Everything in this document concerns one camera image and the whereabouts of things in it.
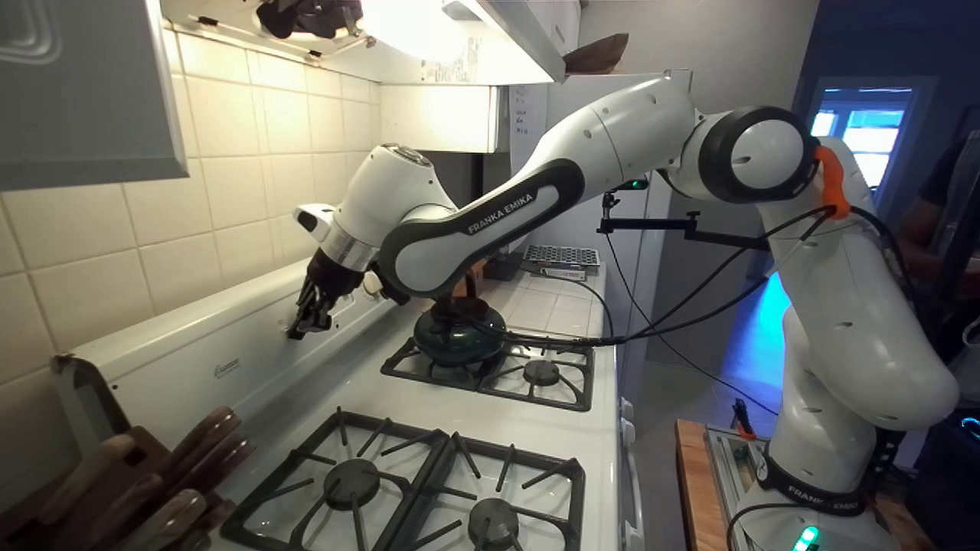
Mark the small white wall cabinet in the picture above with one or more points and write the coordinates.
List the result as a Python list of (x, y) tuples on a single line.
[(439, 121)]

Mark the bright blue window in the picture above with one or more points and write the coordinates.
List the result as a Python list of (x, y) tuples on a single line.
[(867, 134)]

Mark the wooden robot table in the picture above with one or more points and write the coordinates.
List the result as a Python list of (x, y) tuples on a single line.
[(696, 492)]

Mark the panelled upper wall cabinet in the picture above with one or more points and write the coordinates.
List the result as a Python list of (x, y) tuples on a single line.
[(81, 94)]

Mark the round white stove dial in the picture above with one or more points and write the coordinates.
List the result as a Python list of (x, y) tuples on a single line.
[(373, 286)]

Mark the round black burner cap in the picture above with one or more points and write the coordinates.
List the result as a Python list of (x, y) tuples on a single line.
[(539, 374), (354, 484), (494, 521)]

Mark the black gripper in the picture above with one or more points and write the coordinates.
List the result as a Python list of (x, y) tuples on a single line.
[(331, 276)]

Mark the white gas stove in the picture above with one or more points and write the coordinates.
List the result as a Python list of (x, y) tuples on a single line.
[(490, 429)]

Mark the person in dark clothes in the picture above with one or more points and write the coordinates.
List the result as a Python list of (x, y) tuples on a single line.
[(953, 203)]

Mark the wooden knife block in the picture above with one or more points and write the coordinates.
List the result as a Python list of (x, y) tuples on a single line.
[(63, 509)]

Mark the aluminium rail base plate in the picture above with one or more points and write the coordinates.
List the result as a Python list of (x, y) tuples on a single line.
[(736, 475)]

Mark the dark green kettle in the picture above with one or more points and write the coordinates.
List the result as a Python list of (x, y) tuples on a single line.
[(462, 342)]

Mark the white range hood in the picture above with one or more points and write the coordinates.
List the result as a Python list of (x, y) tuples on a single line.
[(462, 50)]

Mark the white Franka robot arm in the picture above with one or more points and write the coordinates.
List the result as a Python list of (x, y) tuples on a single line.
[(571, 153)]

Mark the dark crumpled object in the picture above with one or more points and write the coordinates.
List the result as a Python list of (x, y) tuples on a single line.
[(307, 17)]

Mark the white refrigerator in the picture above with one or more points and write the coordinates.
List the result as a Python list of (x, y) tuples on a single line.
[(526, 108)]

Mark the black cast iron burner grate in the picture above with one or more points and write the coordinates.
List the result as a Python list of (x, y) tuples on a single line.
[(552, 403), (336, 417), (531, 457), (399, 367)]

